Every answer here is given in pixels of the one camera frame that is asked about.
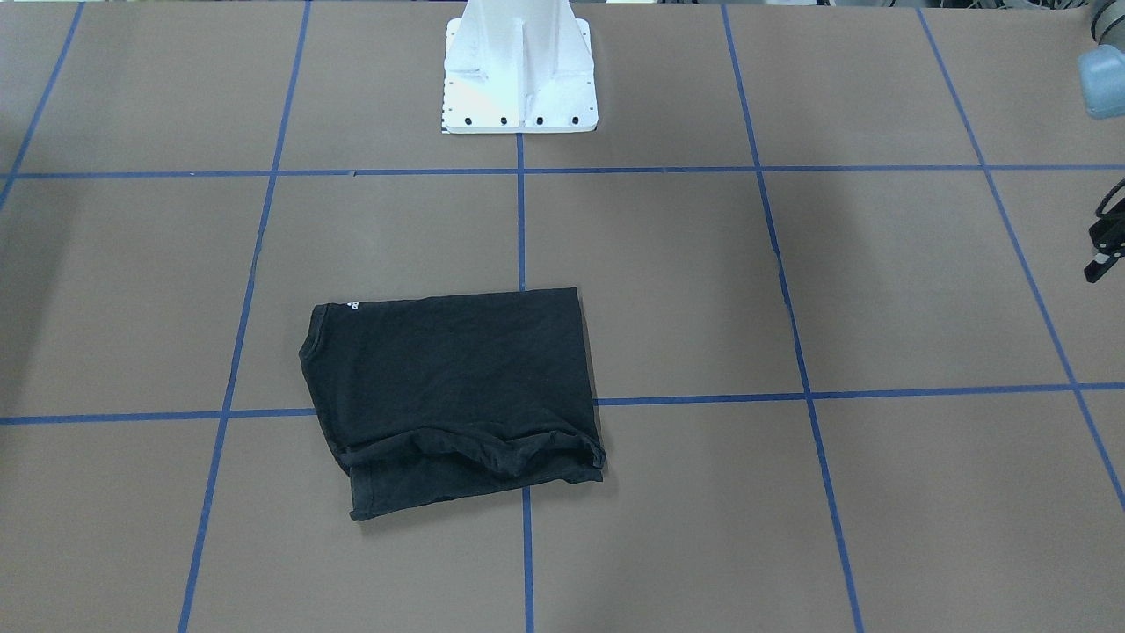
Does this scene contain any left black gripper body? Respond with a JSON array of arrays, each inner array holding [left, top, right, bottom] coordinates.
[[1088, 180, 1124, 260]]

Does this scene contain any black graphic t-shirt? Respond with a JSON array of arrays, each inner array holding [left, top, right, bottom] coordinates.
[[298, 287, 606, 522]]

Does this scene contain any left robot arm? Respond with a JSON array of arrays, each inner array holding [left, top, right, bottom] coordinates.
[[1078, 1, 1124, 283]]

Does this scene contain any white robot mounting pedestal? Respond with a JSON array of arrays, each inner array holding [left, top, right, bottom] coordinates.
[[439, 1, 599, 134]]

